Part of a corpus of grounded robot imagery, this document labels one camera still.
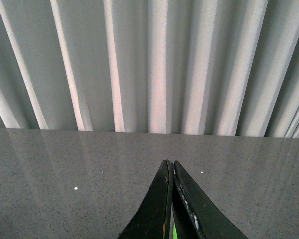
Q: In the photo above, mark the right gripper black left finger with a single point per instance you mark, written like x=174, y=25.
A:
x=152, y=219

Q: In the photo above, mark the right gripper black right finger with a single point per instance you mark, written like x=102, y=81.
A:
x=195, y=215

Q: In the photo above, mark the green highlighter pen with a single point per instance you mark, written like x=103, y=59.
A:
x=174, y=232

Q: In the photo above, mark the white pleated curtain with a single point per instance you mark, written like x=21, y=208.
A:
x=213, y=67

